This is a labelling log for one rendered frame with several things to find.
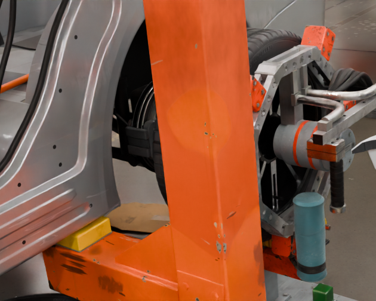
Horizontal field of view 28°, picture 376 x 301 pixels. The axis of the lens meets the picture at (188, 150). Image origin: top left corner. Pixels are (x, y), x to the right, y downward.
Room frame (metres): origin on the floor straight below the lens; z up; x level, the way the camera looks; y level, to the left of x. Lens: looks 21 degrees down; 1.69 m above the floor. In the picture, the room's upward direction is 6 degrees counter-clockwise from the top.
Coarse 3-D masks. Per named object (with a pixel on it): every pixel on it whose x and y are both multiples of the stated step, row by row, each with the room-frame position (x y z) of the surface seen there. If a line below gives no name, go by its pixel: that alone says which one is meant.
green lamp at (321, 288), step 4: (320, 284) 1.60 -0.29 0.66; (324, 284) 1.60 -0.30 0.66; (316, 288) 1.59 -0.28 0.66; (320, 288) 1.58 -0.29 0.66; (324, 288) 1.58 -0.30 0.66; (328, 288) 1.58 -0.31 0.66; (332, 288) 1.58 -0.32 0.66; (316, 292) 1.58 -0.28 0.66; (320, 292) 1.57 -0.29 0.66; (324, 292) 1.57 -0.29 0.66; (328, 292) 1.57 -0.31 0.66; (332, 292) 1.58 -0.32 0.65; (316, 296) 1.58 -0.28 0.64; (320, 296) 1.57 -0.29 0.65; (324, 296) 1.56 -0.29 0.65; (328, 296) 1.57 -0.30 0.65; (332, 296) 1.58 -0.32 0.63; (316, 300) 1.58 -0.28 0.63; (320, 300) 1.57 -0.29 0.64; (324, 300) 1.56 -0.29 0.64; (328, 300) 1.57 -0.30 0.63
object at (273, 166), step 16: (272, 112) 2.16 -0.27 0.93; (304, 112) 2.34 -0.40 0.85; (272, 128) 2.23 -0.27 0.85; (272, 144) 2.21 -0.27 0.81; (272, 160) 2.15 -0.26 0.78; (272, 176) 2.14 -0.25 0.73; (288, 176) 2.28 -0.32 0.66; (304, 176) 2.25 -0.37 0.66; (272, 192) 2.14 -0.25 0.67; (288, 192) 2.22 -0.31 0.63; (272, 208) 2.14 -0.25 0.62
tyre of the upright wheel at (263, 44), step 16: (256, 32) 2.18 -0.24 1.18; (272, 32) 2.16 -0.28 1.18; (288, 32) 2.22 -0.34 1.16; (256, 48) 2.08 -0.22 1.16; (272, 48) 2.14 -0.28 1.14; (288, 48) 2.20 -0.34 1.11; (256, 64) 2.07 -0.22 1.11; (320, 112) 2.34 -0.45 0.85; (160, 144) 2.02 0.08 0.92; (160, 160) 2.01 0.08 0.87; (160, 176) 2.02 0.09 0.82
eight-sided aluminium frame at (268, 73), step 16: (304, 48) 2.16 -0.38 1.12; (272, 64) 2.02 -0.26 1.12; (288, 64) 2.04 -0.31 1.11; (320, 64) 2.18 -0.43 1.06; (272, 80) 1.98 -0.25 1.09; (320, 80) 2.27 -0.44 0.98; (272, 96) 1.97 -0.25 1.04; (256, 112) 1.93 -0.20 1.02; (256, 128) 1.91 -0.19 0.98; (256, 144) 1.90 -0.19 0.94; (256, 160) 1.90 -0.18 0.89; (320, 176) 2.25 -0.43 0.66; (320, 192) 2.17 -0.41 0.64; (288, 208) 2.12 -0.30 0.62; (272, 224) 1.94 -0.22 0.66; (288, 224) 2.01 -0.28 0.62
